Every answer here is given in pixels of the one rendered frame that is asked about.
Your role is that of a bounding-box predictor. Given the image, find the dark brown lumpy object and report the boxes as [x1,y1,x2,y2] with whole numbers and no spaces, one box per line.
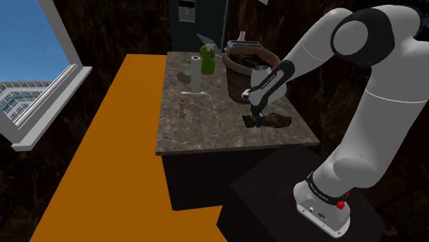
[241,113,293,129]

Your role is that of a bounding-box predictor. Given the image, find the brown plant pot with soil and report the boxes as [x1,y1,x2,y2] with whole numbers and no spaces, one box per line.
[221,45,282,105]

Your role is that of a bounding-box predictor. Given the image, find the silver toaster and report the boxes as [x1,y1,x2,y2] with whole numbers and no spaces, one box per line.
[226,39,264,52]

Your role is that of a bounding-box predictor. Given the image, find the green cactus figure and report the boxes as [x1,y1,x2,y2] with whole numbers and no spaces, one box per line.
[199,44,217,76]

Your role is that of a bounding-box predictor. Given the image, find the grey paper towel roll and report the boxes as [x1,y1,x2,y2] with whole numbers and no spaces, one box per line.
[190,55,202,89]

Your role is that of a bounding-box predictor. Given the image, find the grey-green lumpy vase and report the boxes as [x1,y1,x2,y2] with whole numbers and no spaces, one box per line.
[176,60,193,85]

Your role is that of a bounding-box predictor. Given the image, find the dark robot stand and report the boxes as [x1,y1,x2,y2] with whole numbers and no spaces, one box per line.
[217,144,387,242]

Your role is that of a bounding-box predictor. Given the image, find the grey pointed blade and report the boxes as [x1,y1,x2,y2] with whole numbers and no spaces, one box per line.
[196,33,223,57]

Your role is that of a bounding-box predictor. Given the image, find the dark refrigerator with dispenser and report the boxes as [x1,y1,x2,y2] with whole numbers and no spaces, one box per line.
[168,0,230,54]

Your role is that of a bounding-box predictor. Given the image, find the white framed window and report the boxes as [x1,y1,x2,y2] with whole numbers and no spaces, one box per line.
[0,0,94,153]

